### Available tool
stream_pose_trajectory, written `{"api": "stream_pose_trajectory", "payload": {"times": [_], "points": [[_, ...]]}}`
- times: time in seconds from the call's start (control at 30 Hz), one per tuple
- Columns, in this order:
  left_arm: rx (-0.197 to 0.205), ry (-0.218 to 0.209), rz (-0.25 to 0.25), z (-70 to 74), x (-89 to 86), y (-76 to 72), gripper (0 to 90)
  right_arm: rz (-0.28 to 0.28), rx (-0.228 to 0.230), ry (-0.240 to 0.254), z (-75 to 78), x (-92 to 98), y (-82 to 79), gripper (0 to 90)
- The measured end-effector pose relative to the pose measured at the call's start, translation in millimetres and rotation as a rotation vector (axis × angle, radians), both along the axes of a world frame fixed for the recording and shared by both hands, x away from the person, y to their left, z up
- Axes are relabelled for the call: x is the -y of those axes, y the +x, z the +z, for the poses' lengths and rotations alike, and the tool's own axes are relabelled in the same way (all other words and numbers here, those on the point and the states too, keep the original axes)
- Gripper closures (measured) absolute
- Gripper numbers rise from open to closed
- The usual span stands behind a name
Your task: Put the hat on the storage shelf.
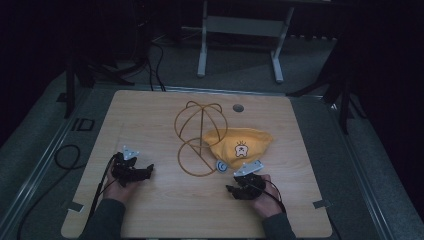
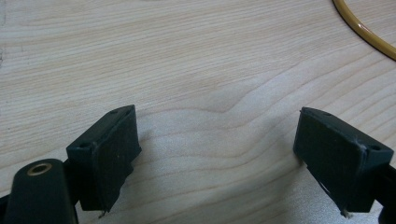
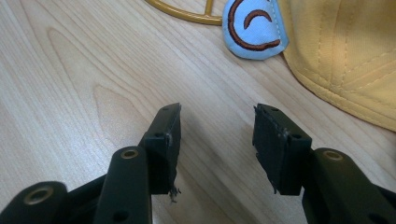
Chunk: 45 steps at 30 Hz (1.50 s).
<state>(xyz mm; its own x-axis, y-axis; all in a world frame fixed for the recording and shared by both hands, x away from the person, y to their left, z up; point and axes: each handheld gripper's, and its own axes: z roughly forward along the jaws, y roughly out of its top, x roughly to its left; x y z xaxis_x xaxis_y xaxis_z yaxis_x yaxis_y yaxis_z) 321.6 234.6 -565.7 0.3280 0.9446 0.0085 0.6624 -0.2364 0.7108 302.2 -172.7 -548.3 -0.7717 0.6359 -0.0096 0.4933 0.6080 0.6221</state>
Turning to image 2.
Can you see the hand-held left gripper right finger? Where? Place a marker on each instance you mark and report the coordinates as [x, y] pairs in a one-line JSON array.
[[334, 155]]

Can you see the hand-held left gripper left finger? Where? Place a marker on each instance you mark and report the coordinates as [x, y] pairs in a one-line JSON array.
[[107, 161]]

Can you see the yellow-brown round rim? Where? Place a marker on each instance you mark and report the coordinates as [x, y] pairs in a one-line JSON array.
[[364, 31]]

